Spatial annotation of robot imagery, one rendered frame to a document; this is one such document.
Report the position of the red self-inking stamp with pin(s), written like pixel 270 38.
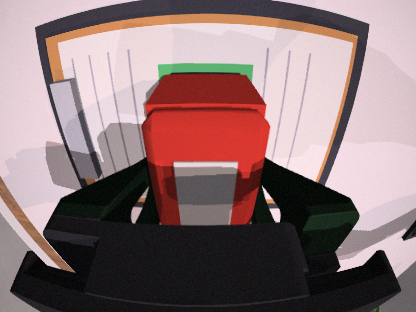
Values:
pixel 205 139

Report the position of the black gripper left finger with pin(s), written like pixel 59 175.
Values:
pixel 113 197

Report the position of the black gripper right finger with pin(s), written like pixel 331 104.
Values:
pixel 323 217

